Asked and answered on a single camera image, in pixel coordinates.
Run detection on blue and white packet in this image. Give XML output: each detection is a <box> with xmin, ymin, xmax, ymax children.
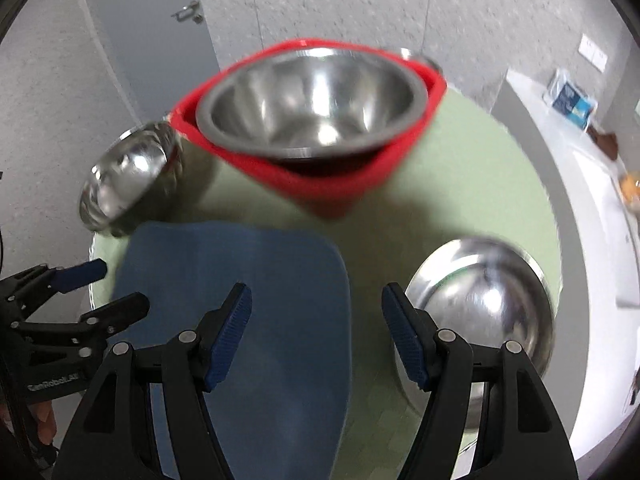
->
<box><xmin>542</xmin><ymin>67</ymin><xmax>599</xmax><ymax>132</ymax></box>

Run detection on grey door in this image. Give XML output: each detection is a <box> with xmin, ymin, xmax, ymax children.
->
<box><xmin>75</xmin><ymin>0</ymin><xmax>221</xmax><ymax>126</ymax></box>

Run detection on large steel bowl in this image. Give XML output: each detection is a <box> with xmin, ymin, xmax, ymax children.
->
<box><xmin>195</xmin><ymin>46</ymin><xmax>430</xmax><ymax>162</ymax></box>

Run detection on red plastic dish basket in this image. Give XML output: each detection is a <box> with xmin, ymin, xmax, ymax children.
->
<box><xmin>170</xmin><ymin>37</ymin><xmax>448</xmax><ymax>221</ymax></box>

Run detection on metal door handle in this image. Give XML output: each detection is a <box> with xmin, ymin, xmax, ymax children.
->
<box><xmin>171</xmin><ymin>1</ymin><xmax>204</xmax><ymax>25</ymax></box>

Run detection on small steel bowl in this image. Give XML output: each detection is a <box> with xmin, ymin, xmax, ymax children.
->
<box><xmin>77</xmin><ymin>121</ymin><xmax>187</xmax><ymax>238</ymax></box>

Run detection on orange object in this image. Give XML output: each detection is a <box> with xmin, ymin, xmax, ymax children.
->
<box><xmin>619</xmin><ymin>170</ymin><xmax>640</xmax><ymax>206</ymax></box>

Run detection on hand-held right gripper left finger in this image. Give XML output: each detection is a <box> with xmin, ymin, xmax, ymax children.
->
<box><xmin>51</xmin><ymin>282</ymin><xmax>253</xmax><ymax>480</ymax></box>

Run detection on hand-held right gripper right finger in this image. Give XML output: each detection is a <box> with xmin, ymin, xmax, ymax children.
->
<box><xmin>381</xmin><ymin>282</ymin><xmax>581</xmax><ymax>480</ymax></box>

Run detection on white counter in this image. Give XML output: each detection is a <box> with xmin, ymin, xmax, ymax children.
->
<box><xmin>492</xmin><ymin>67</ymin><xmax>640</xmax><ymax>461</ymax></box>

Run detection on person's left hand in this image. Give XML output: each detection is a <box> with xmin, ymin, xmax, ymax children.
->
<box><xmin>22</xmin><ymin>402</ymin><xmax>57</xmax><ymax>448</ymax></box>

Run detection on white wall switch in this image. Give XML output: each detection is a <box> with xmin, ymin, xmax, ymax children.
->
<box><xmin>577</xmin><ymin>34</ymin><xmax>608</xmax><ymax>72</ymax></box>

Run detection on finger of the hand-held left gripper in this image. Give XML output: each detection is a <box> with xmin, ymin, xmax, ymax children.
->
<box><xmin>0</xmin><ymin>258</ymin><xmax>108</xmax><ymax>328</ymax></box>
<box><xmin>10</xmin><ymin>291</ymin><xmax>151</xmax><ymax>358</ymax></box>

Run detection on blue mat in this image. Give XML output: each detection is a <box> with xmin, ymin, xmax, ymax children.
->
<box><xmin>107</xmin><ymin>220</ymin><xmax>353</xmax><ymax>480</ymax></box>

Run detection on brown object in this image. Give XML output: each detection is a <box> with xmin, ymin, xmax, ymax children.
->
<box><xmin>590</xmin><ymin>130</ymin><xmax>621</xmax><ymax>161</ymax></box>

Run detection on light green table cover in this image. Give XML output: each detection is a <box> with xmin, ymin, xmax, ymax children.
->
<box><xmin>87</xmin><ymin>80</ymin><xmax>563</xmax><ymax>480</ymax></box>

